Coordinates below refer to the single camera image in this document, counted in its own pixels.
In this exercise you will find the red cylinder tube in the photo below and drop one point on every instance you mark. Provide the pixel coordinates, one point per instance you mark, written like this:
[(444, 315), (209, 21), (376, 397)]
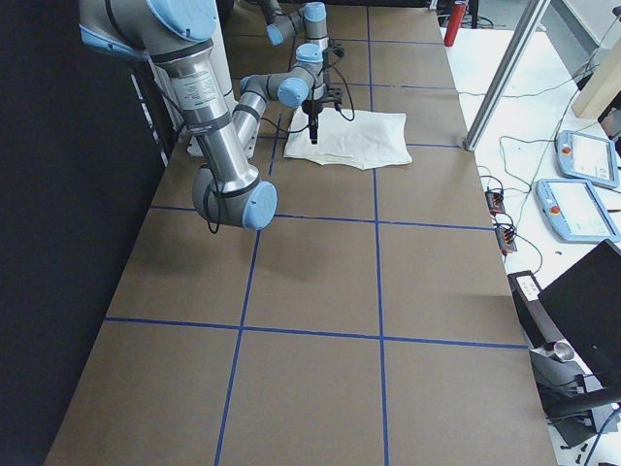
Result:
[(457, 13)]

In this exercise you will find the blue teach pendant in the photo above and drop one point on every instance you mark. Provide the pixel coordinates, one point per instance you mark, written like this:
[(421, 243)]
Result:
[(575, 212), (587, 157)]

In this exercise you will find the black monitor screen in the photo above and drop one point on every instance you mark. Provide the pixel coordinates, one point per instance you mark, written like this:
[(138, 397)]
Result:
[(584, 304)]

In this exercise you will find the silver metal knob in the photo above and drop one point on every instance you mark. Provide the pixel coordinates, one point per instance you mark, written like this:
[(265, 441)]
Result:
[(559, 351)]

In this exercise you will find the orange connector block far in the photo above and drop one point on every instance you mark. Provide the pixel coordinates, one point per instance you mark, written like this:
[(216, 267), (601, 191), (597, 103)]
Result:
[(494, 193)]

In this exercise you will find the near blue teach pendant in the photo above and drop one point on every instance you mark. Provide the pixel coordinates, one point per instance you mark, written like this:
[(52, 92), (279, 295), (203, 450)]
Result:
[(575, 212)]

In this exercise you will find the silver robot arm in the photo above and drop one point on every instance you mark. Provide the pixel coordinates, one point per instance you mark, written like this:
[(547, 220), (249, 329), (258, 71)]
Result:
[(310, 19), (184, 39)]

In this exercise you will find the far blue teach pendant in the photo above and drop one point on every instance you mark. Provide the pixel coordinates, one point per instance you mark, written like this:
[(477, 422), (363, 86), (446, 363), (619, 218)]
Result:
[(587, 157)]

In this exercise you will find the cream long-sleeve cat shirt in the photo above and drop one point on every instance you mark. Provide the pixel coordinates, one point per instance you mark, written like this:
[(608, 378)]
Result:
[(359, 139)]

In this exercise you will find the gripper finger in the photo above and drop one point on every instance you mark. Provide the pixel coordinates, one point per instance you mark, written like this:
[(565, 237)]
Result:
[(313, 130)]

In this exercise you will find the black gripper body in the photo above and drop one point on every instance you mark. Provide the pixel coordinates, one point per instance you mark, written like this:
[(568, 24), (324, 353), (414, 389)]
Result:
[(326, 60), (312, 108)]

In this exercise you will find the aluminium frame post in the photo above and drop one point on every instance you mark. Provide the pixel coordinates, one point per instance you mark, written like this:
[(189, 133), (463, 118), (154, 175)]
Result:
[(520, 39)]

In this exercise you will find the beige wooden board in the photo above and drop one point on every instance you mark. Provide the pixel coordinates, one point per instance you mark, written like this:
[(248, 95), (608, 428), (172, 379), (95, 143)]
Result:
[(601, 89)]

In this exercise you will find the black box white label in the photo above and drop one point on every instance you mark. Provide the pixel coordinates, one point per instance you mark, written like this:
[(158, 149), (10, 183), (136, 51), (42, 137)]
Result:
[(534, 319)]

